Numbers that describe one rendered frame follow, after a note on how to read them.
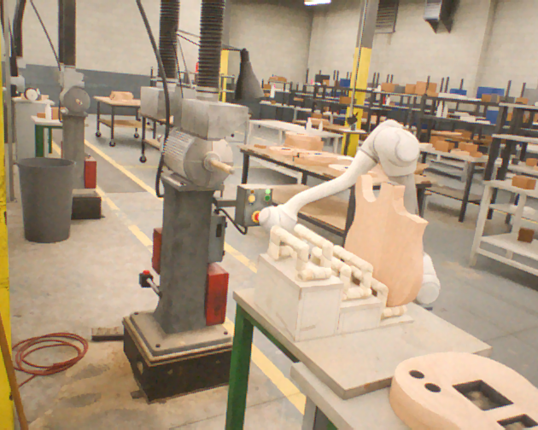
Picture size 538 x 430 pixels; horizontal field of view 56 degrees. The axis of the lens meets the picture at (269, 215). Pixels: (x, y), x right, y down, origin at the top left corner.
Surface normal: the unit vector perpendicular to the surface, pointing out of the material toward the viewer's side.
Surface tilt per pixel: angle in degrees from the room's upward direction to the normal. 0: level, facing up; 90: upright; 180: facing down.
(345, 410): 0
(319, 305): 90
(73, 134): 90
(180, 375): 90
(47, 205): 94
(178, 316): 82
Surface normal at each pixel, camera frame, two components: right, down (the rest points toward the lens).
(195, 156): 0.39, 0.23
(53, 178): 0.59, 0.32
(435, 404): 0.10, -0.96
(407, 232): -0.88, 0.04
